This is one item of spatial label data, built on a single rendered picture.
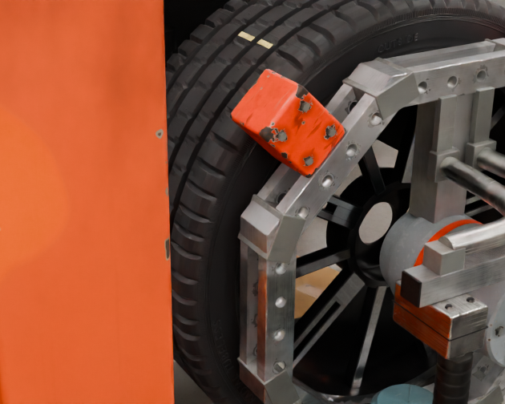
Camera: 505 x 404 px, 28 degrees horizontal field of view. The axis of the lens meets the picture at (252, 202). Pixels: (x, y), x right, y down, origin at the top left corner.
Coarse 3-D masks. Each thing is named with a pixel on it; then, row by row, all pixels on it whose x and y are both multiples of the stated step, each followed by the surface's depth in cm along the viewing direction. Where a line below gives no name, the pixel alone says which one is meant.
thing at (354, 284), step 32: (352, 192) 134; (384, 192) 132; (352, 224) 131; (320, 256) 131; (352, 256) 133; (352, 288) 135; (384, 288) 138; (320, 320) 136; (352, 320) 160; (384, 320) 158; (320, 352) 152; (352, 352) 142; (384, 352) 152; (416, 352) 150; (320, 384) 140; (352, 384) 142; (384, 384) 145; (416, 384) 146
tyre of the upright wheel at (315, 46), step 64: (256, 0) 130; (320, 0) 123; (384, 0) 120; (448, 0) 123; (192, 64) 126; (256, 64) 119; (320, 64) 116; (192, 128) 120; (192, 192) 117; (256, 192) 118; (192, 256) 118; (192, 320) 121
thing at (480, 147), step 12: (480, 96) 119; (492, 96) 120; (480, 108) 119; (480, 120) 120; (480, 132) 121; (468, 144) 121; (480, 144) 121; (492, 144) 122; (468, 156) 121; (480, 156) 120; (492, 156) 119; (504, 156) 119; (480, 168) 122; (492, 168) 119; (504, 168) 118
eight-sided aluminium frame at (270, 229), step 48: (480, 48) 122; (336, 96) 115; (384, 96) 111; (432, 96) 115; (288, 192) 112; (240, 240) 116; (288, 240) 112; (240, 288) 119; (288, 288) 115; (240, 336) 121; (288, 336) 118; (288, 384) 120; (432, 384) 144; (480, 384) 143
